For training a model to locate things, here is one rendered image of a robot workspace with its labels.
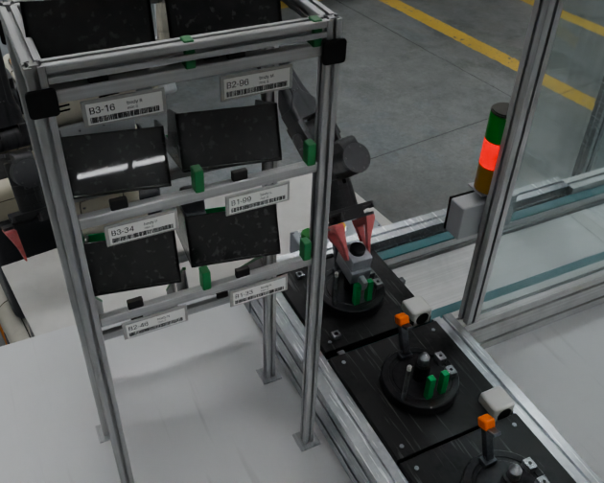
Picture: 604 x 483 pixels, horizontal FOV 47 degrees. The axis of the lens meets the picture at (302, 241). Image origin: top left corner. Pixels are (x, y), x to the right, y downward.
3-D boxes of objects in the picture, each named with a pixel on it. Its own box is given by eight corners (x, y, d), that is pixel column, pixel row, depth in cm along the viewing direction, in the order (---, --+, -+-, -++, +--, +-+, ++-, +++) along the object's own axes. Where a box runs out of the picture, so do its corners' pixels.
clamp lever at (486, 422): (479, 457, 112) (476, 416, 109) (489, 452, 112) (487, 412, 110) (494, 469, 109) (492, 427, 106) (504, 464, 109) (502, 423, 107)
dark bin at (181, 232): (173, 226, 125) (167, 186, 123) (244, 216, 128) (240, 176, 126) (191, 267, 98) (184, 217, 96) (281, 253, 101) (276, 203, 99)
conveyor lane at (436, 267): (272, 311, 155) (272, 279, 148) (563, 219, 185) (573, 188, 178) (333, 407, 135) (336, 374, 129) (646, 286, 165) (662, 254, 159)
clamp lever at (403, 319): (397, 352, 129) (393, 314, 126) (406, 348, 129) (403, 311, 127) (408, 359, 125) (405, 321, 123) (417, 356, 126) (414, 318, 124)
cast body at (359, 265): (335, 261, 141) (340, 238, 135) (354, 255, 142) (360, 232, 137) (354, 292, 136) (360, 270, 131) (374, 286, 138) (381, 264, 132)
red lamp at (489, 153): (473, 159, 122) (478, 134, 119) (496, 153, 124) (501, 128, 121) (491, 173, 118) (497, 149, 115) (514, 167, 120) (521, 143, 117)
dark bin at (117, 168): (72, 170, 109) (63, 122, 107) (156, 159, 112) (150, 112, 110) (60, 200, 83) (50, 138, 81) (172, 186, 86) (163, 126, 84)
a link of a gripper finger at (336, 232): (377, 252, 134) (363, 205, 134) (343, 263, 131) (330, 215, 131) (361, 255, 140) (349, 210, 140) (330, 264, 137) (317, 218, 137)
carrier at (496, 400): (328, 365, 132) (332, 318, 124) (434, 327, 140) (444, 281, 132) (396, 468, 115) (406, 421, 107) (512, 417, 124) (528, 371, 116)
